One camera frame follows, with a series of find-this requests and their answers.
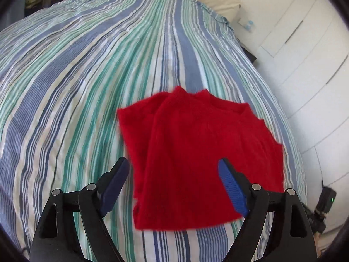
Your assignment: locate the red knit sweater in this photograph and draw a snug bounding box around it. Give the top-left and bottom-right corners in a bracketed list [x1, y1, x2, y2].
[117, 87, 284, 231]

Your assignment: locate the black device green light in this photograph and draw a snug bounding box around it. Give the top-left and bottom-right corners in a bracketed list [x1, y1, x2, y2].
[303, 184, 337, 234]

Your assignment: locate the striped blue green bedspread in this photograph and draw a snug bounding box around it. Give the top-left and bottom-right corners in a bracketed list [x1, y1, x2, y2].
[1, 0, 307, 255]

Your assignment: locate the white wall switch panel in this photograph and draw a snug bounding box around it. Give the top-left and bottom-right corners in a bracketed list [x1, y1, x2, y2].
[238, 18, 254, 32]

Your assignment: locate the white wardrobe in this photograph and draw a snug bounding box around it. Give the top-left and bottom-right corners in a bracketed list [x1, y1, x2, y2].
[257, 0, 348, 230]

